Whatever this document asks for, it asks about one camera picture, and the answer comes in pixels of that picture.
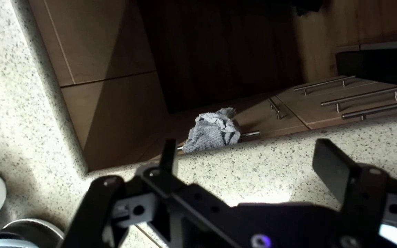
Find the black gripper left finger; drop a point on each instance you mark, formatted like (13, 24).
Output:
(102, 211)

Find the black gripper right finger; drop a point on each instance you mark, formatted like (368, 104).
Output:
(364, 193)

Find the black appliance with grey edge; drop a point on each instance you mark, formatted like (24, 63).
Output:
(382, 63)

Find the crumpled grey cloth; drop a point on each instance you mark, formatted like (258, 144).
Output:
(210, 133)

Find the large wooden cabinet door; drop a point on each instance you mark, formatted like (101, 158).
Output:
(97, 42)

